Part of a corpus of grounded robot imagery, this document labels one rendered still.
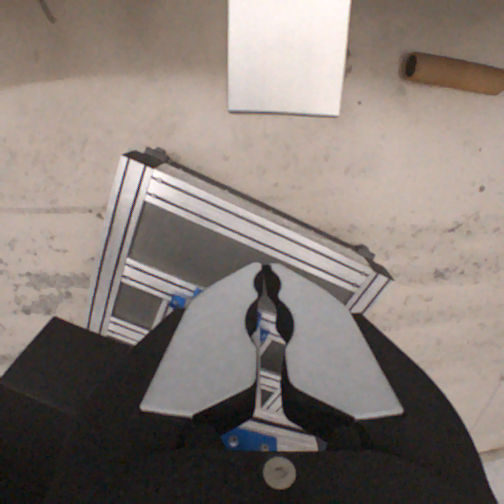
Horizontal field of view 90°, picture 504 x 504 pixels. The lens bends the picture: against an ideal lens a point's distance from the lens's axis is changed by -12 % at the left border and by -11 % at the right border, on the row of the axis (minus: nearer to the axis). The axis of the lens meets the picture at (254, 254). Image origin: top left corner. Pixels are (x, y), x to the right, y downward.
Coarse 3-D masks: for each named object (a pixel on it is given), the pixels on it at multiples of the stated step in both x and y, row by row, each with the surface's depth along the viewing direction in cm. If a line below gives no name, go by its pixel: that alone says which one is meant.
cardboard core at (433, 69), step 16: (416, 64) 70; (432, 64) 69; (448, 64) 69; (464, 64) 69; (480, 64) 70; (416, 80) 74; (432, 80) 72; (448, 80) 72; (464, 80) 71; (480, 80) 70; (496, 80) 70
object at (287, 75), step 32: (256, 0) 6; (288, 0) 6; (320, 0) 6; (256, 32) 6; (288, 32) 6; (320, 32) 6; (256, 64) 7; (288, 64) 7; (320, 64) 7; (256, 96) 7; (288, 96) 7; (320, 96) 7
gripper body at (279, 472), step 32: (192, 448) 5; (224, 448) 5; (352, 448) 5; (128, 480) 4; (160, 480) 4; (192, 480) 5; (224, 480) 5; (256, 480) 5; (288, 480) 5; (320, 480) 5; (352, 480) 5; (384, 480) 5; (416, 480) 4
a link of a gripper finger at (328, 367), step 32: (288, 288) 11; (320, 288) 11; (288, 320) 10; (320, 320) 9; (352, 320) 9; (288, 352) 8; (320, 352) 8; (352, 352) 8; (288, 384) 7; (320, 384) 7; (352, 384) 7; (384, 384) 7; (288, 416) 8; (320, 416) 7; (352, 416) 6; (384, 416) 6; (320, 448) 8
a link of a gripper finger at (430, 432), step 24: (384, 336) 9; (384, 360) 8; (408, 360) 8; (408, 384) 7; (432, 384) 7; (408, 408) 6; (432, 408) 6; (360, 432) 6; (384, 432) 6; (408, 432) 6; (432, 432) 6; (456, 432) 6; (408, 456) 5; (432, 456) 5; (456, 456) 5; (456, 480) 5; (480, 480) 5
